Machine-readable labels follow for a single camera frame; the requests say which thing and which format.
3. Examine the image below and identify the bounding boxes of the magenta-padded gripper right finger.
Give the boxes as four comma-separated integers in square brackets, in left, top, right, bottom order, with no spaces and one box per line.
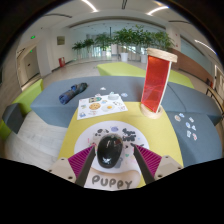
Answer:
[129,142,184,186]

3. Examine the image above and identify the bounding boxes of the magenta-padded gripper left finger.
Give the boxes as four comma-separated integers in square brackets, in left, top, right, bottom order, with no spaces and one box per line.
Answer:
[48,143,98,188]

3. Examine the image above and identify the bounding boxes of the black computer mouse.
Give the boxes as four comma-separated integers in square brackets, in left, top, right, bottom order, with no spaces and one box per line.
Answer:
[96,133,125,169]

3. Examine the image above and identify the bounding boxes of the white round puppy mouse pad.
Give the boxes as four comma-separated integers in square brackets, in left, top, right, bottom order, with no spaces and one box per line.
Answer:
[73,120,150,192]

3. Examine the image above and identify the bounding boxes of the group of small stickers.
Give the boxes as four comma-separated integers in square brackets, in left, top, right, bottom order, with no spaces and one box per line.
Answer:
[173,112,199,142]

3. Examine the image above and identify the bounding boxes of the grey upholstered bench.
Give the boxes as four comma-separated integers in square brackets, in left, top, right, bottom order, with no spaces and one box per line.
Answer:
[166,111,224,168]
[163,81,223,127]
[30,75,168,128]

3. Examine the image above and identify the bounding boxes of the white sticker sheet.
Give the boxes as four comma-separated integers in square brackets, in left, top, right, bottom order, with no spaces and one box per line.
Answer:
[76,94,129,121]

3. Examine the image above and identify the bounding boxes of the dark blue folded umbrella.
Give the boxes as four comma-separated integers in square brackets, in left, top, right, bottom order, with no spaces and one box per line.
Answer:
[58,82,89,106]

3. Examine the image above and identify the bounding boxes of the red panel tower wooden ends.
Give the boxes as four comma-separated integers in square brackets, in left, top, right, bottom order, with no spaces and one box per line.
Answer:
[139,47,179,120]

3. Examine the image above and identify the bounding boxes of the dark grey cube seat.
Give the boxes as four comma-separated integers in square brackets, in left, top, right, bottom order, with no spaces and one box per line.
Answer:
[1,103,25,134]

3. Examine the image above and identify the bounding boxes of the green upholstered bench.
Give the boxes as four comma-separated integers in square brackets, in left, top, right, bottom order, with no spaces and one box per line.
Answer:
[0,78,44,141]
[96,61,148,78]
[168,69,195,90]

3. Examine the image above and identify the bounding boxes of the light wooden door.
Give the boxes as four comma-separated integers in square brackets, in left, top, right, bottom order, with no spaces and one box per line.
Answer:
[21,46,41,88]

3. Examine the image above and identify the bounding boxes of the row of potted plants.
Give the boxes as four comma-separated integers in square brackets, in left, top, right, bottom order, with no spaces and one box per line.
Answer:
[71,24,174,64]

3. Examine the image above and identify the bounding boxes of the group of ceiling lights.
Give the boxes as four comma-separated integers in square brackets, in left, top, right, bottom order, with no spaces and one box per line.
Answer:
[81,0,218,56]

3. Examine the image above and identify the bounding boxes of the wooden frame chair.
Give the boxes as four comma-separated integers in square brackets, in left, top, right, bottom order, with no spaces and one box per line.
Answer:
[205,85,224,116]

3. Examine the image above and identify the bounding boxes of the square wall plaque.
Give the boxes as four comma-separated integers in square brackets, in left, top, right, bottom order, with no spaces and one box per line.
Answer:
[56,35,66,46]

